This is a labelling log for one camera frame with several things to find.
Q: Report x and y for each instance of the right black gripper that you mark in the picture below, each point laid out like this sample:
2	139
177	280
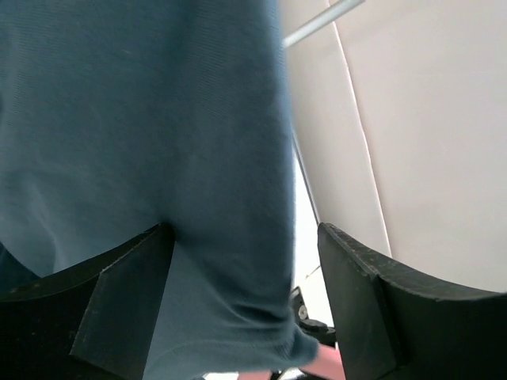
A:
325	335

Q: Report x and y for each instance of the white metal clothes rack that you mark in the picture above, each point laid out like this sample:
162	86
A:
321	20

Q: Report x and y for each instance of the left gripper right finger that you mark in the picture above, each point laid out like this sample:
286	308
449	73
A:
394	322

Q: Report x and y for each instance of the pink plastic hanger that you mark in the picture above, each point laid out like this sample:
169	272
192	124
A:
326	364

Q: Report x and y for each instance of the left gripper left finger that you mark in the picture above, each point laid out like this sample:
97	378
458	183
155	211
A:
94	320

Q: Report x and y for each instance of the teal t shirt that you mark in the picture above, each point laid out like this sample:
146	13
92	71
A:
117	116

